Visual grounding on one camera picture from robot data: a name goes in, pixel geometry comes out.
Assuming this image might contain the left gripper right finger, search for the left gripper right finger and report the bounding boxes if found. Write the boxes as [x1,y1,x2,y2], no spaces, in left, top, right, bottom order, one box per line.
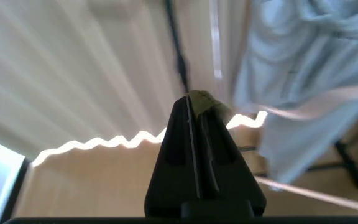
[197,107,267,218]

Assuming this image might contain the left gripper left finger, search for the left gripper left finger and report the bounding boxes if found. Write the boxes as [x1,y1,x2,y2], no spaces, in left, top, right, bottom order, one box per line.
[144,95,201,218]

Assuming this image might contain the green garment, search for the green garment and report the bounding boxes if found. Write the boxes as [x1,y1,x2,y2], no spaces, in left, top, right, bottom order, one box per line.
[187,89,234,124]

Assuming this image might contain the pink clothes hanger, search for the pink clothes hanger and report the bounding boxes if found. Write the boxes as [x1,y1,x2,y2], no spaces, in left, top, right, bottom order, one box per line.
[253,85,358,215]

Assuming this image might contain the pale grey shorts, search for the pale grey shorts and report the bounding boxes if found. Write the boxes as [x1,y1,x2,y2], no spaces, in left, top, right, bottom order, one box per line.
[233,0,358,185]

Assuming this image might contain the black clothes rack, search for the black clothes rack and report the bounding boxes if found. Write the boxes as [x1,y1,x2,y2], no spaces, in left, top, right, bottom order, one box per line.
[163,0,358,191]

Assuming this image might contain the beige curtain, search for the beige curtain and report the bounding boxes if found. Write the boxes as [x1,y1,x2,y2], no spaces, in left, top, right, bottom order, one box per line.
[0,0,251,159]

